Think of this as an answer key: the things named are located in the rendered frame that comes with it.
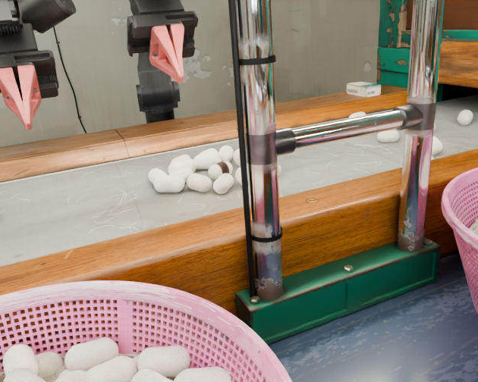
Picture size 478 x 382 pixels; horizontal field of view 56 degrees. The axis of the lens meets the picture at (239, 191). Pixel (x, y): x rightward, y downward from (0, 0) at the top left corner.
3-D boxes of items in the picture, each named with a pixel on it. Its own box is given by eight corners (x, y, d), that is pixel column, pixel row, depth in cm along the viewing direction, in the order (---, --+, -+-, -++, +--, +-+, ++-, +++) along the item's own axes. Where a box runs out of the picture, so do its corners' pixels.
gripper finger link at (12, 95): (64, 104, 57) (50, 51, 61) (2, 112, 54) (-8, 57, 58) (69, 136, 62) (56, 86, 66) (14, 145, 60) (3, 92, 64)
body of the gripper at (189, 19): (199, 19, 65) (184, -15, 68) (130, 24, 62) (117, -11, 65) (194, 52, 71) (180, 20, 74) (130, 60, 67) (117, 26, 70)
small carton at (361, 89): (346, 93, 89) (346, 83, 89) (360, 91, 91) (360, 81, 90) (366, 97, 84) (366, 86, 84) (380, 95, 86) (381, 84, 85)
